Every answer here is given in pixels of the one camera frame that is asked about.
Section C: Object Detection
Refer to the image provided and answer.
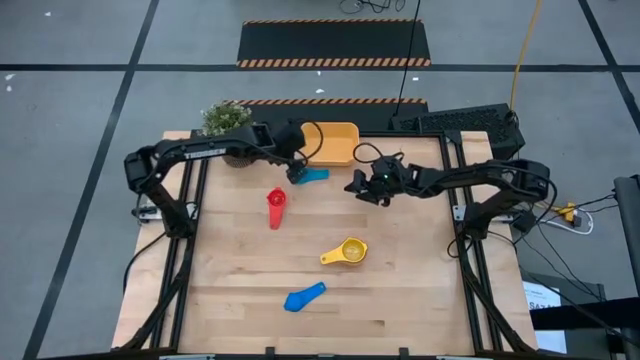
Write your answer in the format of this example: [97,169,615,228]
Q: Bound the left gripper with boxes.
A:
[272,144,310,187]

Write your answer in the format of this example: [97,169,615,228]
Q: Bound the white cable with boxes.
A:
[535,208,596,236]

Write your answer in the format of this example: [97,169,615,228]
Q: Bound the yellow plug connector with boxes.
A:
[549,202,577,225]

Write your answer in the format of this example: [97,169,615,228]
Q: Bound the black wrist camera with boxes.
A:
[372,157,401,176]
[272,118,307,151]

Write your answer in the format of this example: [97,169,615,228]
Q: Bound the green plant in striped pot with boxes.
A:
[200,101,255,169]

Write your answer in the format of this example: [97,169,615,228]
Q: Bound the black aluminium table frame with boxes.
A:
[112,128,539,360]

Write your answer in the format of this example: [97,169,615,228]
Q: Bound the black hazard-striped floor mat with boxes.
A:
[236,18,432,69]
[222,98,430,134]

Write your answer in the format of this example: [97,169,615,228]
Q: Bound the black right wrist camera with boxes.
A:
[372,157,401,176]

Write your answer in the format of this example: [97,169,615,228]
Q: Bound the black floor cable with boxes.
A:
[122,230,169,297]

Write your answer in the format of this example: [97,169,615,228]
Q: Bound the black perforated equipment box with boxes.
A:
[388,103,527,166]

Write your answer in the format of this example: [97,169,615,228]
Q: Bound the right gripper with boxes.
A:
[343,157,419,206]

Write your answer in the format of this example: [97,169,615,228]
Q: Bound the yellow measuring cup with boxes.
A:
[319,236,369,267]

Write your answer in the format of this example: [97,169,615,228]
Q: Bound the black coiled floor cables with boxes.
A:
[338,0,407,15]

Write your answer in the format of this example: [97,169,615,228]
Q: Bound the dark grey post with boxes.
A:
[613,174,640,296]

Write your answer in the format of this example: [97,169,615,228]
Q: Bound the bright blue measuring cup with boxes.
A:
[283,281,328,314]

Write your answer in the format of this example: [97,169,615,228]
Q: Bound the red measuring cup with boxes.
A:
[265,186,288,232]

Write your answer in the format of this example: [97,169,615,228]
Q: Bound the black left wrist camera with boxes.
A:
[272,118,307,151]

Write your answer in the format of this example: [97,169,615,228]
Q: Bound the black hanging cable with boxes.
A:
[394,0,422,117]

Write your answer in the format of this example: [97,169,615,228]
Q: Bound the teal measuring cup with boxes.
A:
[297,167,332,186]

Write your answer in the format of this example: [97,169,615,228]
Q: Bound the black left wrist camera cable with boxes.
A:
[294,119,325,164]

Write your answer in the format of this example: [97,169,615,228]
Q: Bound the black horizontal beam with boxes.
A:
[529,297,640,331]

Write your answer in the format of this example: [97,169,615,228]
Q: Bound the white paper sign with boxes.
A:
[522,280,569,355]

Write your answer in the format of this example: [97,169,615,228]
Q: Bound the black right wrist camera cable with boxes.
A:
[352,142,405,166]

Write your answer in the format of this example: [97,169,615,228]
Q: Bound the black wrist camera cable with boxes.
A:
[294,119,325,164]
[352,142,405,166]

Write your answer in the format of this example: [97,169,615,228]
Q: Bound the yellow hanging cable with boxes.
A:
[508,0,544,112]

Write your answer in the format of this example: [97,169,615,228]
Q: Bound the yellow-orange plastic basket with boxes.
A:
[299,121,361,168]

